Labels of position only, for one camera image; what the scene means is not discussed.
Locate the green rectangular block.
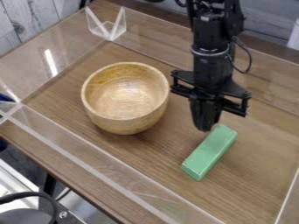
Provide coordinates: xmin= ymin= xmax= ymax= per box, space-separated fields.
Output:
xmin=181 ymin=124 xmax=239 ymax=181

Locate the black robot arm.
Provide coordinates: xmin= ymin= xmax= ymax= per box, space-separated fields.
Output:
xmin=171 ymin=0 xmax=251 ymax=131

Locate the black table leg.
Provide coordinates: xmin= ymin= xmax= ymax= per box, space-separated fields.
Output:
xmin=42 ymin=174 xmax=57 ymax=196

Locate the brown wooden bowl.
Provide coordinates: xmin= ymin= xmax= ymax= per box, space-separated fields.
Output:
xmin=80 ymin=62 xmax=169 ymax=135

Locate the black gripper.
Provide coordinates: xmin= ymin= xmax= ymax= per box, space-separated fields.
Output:
xmin=171 ymin=47 xmax=251 ymax=131

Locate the clear acrylic enclosure wall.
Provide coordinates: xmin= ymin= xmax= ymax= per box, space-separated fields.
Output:
xmin=0 ymin=1 xmax=299 ymax=224

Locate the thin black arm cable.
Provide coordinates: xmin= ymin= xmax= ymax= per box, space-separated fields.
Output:
xmin=227 ymin=36 xmax=253 ymax=74

